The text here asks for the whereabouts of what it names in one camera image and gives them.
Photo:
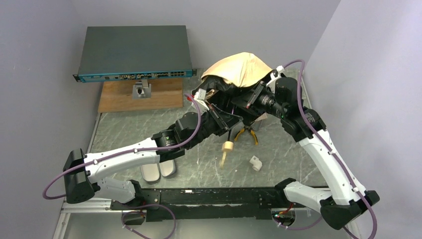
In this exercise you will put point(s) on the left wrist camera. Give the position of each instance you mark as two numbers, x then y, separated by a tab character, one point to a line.
201	98

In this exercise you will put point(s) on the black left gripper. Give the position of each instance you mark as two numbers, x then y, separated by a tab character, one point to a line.
223	119

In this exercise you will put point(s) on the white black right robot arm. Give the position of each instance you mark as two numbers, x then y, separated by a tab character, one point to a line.
347	198

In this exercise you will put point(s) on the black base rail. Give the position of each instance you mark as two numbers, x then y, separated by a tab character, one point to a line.
212	203

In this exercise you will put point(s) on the wooden board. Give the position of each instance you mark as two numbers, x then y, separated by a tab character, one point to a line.
153	94

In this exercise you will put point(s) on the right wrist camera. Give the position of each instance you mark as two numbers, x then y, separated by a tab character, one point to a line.
276	74

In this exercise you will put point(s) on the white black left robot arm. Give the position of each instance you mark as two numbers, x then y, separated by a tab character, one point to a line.
89	175

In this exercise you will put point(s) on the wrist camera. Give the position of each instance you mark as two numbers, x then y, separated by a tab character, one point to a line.
276	74
201	98

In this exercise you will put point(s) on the grey network switch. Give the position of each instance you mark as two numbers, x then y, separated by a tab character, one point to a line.
120	53

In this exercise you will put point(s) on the grey metal stand bracket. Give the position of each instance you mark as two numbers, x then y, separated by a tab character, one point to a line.
141	90

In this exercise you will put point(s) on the white plastic pipe fitting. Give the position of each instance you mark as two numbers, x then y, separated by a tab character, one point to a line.
256	163

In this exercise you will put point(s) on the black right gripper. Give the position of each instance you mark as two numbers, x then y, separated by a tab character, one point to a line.
246	100

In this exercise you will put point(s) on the beige umbrella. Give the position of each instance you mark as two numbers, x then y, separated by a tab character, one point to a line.
241	70

